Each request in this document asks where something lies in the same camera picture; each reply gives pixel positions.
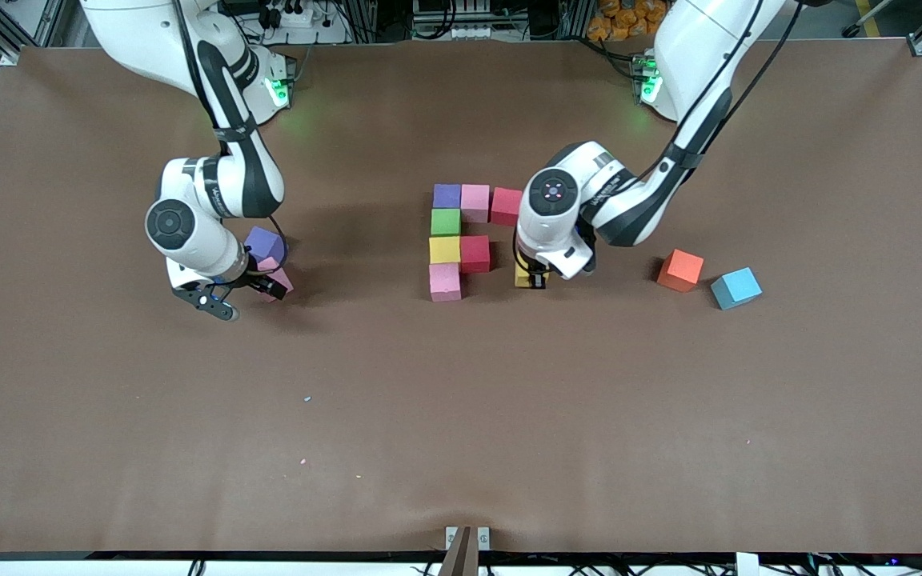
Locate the pink foam cube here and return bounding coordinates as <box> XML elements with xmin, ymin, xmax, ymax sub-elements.
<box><xmin>461</xmin><ymin>184</ymin><xmax>491</xmax><ymax>224</ymax></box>
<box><xmin>429</xmin><ymin>262</ymin><xmax>463</xmax><ymax>302</ymax></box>
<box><xmin>257</xmin><ymin>256</ymin><xmax>295</xmax><ymax>303</ymax></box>

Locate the red foam cube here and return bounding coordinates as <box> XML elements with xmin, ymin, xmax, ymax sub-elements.
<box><xmin>491</xmin><ymin>188</ymin><xmax>523</xmax><ymax>227</ymax></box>
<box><xmin>459</xmin><ymin>235</ymin><xmax>491</xmax><ymax>274</ymax></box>

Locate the orange foam cube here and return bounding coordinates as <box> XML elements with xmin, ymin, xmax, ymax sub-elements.
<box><xmin>657</xmin><ymin>249</ymin><xmax>704</xmax><ymax>293</ymax></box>

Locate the blue foam cube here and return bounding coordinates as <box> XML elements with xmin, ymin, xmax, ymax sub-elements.
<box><xmin>710</xmin><ymin>267</ymin><xmax>763</xmax><ymax>310</ymax></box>

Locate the white power strip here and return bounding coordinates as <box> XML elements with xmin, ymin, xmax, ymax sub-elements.
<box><xmin>249</xmin><ymin>0</ymin><xmax>350</xmax><ymax>45</ymax></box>

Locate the bag of orange objects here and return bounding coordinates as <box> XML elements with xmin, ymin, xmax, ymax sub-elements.
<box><xmin>587</xmin><ymin>0</ymin><xmax>670</xmax><ymax>42</ymax></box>

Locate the white vented device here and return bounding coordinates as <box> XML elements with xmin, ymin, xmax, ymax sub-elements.
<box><xmin>411</xmin><ymin>0</ymin><xmax>495</xmax><ymax>41</ymax></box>

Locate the small white bracket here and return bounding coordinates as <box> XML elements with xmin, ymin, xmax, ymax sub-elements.
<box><xmin>445</xmin><ymin>526</ymin><xmax>491</xmax><ymax>551</ymax></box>

